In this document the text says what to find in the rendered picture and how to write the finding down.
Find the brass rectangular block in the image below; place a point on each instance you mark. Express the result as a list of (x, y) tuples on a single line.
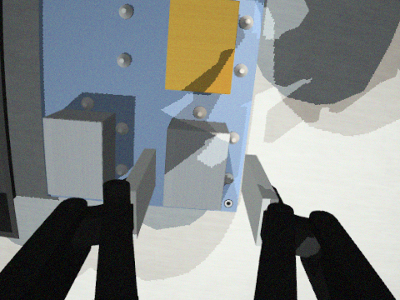
[(201, 45)]

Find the grey rectangular block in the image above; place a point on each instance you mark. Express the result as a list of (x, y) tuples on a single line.
[(195, 164), (79, 152)]

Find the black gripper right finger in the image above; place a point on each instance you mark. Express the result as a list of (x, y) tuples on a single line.
[(339, 272)]

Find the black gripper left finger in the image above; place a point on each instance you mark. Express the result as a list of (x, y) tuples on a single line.
[(46, 266)]

